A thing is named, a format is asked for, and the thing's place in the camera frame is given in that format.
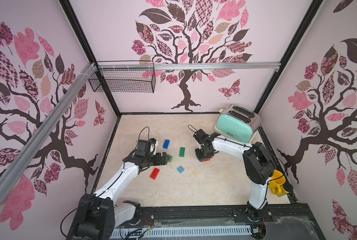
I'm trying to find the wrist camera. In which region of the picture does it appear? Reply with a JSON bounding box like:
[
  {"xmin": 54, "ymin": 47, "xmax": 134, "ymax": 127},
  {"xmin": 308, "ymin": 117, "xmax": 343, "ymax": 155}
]
[
  {"xmin": 135, "ymin": 138, "xmax": 159, "ymax": 157},
  {"xmin": 193, "ymin": 129, "xmax": 208, "ymax": 145}
]

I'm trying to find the mint green toaster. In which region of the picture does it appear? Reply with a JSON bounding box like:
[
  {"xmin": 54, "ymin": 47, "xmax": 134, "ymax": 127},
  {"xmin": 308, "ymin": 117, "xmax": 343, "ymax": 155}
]
[{"xmin": 213, "ymin": 104, "xmax": 261, "ymax": 143}]

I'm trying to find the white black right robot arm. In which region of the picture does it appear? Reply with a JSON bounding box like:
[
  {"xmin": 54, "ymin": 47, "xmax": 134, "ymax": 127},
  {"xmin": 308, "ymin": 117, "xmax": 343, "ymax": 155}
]
[{"xmin": 193, "ymin": 133, "xmax": 275, "ymax": 222}]

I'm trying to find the long blue lego brick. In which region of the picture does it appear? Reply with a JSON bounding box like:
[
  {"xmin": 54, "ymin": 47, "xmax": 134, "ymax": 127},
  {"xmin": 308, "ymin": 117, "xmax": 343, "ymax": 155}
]
[{"xmin": 163, "ymin": 140, "xmax": 170, "ymax": 150}]

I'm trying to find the black wire basket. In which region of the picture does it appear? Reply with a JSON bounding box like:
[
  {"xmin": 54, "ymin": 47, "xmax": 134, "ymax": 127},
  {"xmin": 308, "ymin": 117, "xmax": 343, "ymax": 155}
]
[{"xmin": 89, "ymin": 60, "xmax": 157, "ymax": 93}]

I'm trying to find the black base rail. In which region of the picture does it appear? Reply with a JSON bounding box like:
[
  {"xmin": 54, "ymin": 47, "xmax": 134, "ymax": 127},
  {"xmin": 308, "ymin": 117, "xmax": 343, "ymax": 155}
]
[{"xmin": 130, "ymin": 203, "xmax": 311, "ymax": 224}]

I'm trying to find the long green lego brick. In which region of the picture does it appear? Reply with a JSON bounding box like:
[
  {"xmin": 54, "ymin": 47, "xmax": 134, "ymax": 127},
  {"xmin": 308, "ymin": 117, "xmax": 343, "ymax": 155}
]
[{"xmin": 179, "ymin": 147, "xmax": 185, "ymax": 158}]

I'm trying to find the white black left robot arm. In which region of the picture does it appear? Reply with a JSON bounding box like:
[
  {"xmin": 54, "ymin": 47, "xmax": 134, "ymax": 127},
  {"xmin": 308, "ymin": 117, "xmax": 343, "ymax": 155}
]
[{"xmin": 67, "ymin": 152, "xmax": 169, "ymax": 240}]

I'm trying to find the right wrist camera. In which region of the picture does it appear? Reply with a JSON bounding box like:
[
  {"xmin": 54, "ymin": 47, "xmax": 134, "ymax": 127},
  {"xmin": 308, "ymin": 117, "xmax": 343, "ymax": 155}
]
[{"xmin": 193, "ymin": 129, "xmax": 208, "ymax": 145}]

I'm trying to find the yellow mug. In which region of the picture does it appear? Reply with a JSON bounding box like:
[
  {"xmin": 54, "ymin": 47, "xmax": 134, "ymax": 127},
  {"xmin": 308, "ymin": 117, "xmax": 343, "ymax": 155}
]
[{"xmin": 268, "ymin": 170, "xmax": 289, "ymax": 198}]

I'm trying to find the small light blue lego brick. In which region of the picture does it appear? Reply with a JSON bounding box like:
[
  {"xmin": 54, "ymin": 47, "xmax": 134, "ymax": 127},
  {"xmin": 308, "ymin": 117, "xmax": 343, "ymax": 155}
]
[{"xmin": 177, "ymin": 166, "xmax": 184, "ymax": 174}]

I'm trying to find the white slotted cable duct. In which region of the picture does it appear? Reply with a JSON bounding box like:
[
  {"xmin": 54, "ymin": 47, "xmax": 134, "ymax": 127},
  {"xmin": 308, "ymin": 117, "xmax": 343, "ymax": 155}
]
[{"xmin": 110, "ymin": 226, "xmax": 252, "ymax": 240}]

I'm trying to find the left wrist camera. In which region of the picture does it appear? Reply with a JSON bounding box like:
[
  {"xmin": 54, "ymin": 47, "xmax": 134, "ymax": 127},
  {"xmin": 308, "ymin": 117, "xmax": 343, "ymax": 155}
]
[{"xmin": 135, "ymin": 138, "xmax": 159, "ymax": 157}]

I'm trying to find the aluminium rail left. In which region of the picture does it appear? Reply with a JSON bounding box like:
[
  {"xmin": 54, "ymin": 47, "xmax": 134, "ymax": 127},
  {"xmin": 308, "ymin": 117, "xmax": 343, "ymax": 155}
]
[{"xmin": 0, "ymin": 63, "xmax": 97, "ymax": 205}]

